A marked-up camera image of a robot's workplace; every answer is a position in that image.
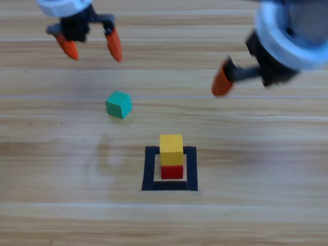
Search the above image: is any black tape square outline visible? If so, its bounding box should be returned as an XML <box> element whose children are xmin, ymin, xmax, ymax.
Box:
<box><xmin>141</xmin><ymin>146</ymin><xmax>199</xmax><ymax>192</ymax></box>

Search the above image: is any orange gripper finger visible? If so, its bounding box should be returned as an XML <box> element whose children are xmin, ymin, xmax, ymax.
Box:
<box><xmin>105</xmin><ymin>27</ymin><xmax>124</xmax><ymax>63</ymax></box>
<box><xmin>211</xmin><ymin>57</ymin><xmax>242</xmax><ymax>97</ymax></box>
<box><xmin>55</xmin><ymin>34</ymin><xmax>80</xmax><ymax>61</ymax></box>

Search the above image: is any red cube block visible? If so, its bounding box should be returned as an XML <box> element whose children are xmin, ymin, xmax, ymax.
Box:
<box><xmin>160</xmin><ymin>165</ymin><xmax>185</xmax><ymax>180</ymax></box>

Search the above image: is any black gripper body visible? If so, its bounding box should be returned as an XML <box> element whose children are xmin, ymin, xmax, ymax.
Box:
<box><xmin>239</xmin><ymin>30</ymin><xmax>300</xmax><ymax>89</ymax></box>
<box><xmin>46</xmin><ymin>4</ymin><xmax>116</xmax><ymax>43</ymax></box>

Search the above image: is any green cube block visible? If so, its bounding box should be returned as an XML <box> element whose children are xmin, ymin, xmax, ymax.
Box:
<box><xmin>105</xmin><ymin>91</ymin><xmax>133</xmax><ymax>120</ymax></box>

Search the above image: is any yellow cube block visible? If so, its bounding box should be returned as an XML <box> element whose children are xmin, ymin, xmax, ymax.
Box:
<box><xmin>159</xmin><ymin>134</ymin><xmax>185</xmax><ymax>167</ymax></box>

